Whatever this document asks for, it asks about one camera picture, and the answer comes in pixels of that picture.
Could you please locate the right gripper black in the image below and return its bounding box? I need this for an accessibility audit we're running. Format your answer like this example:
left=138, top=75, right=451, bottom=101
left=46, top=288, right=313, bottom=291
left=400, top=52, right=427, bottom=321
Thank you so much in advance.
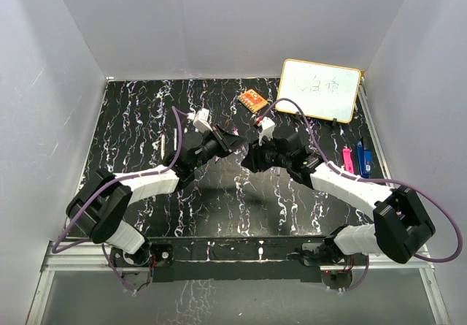
left=242, top=134, right=291, bottom=172

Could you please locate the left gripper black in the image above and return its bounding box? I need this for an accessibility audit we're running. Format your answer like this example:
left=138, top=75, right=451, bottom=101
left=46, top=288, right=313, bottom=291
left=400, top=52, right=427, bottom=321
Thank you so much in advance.
left=190, top=125, right=246, bottom=172

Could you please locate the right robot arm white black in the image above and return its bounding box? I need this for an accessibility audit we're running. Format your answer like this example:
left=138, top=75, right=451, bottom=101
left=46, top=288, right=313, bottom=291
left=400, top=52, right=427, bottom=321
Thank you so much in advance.
left=242, top=134, right=436, bottom=264

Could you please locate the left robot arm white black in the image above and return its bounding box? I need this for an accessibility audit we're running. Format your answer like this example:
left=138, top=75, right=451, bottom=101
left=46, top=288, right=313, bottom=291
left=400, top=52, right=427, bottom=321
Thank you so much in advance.
left=66, top=126, right=246, bottom=266

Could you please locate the pink highlighter pen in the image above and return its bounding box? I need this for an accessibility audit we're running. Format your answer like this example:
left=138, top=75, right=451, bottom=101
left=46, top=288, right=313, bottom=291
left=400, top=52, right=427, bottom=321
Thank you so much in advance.
left=342, top=148, right=355, bottom=174

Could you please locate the orange spiral notebook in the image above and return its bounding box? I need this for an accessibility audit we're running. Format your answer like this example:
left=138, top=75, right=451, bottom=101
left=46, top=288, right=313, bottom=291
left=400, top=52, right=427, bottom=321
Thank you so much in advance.
left=239, top=89, right=269, bottom=113

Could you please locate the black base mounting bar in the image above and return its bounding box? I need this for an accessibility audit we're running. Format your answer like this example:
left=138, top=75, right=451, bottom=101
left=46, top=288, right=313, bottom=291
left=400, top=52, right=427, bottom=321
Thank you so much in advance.
left=110, top=236, right=368, bottom=286

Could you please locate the blue eraser tool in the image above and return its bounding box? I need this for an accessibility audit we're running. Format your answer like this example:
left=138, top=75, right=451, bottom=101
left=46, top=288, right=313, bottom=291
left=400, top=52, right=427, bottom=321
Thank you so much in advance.
left=356, top=138, right=372, bottom=178

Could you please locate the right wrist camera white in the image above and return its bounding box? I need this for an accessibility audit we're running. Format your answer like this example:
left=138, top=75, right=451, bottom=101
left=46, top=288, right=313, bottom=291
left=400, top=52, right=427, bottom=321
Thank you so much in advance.
left=255, top=117, right=276, bottom=146

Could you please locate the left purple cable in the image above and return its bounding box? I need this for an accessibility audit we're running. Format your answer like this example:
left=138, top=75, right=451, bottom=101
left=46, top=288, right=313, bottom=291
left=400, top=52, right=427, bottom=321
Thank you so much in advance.
left=53, top=105, right=198, bottom=255

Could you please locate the white board yellow frame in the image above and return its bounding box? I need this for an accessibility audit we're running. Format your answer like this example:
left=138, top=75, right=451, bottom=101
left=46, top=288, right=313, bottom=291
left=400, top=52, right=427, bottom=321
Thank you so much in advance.
left=275, top=58, right=362, bottom=123

